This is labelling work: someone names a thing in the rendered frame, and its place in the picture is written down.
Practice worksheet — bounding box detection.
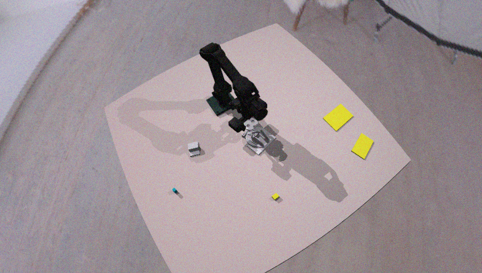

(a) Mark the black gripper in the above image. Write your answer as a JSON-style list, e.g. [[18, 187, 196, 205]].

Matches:
[[228, 98, 267, 133]]

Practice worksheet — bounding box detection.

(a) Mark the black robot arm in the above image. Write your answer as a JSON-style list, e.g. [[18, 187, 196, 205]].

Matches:
[[199, 43, 268, 121]]

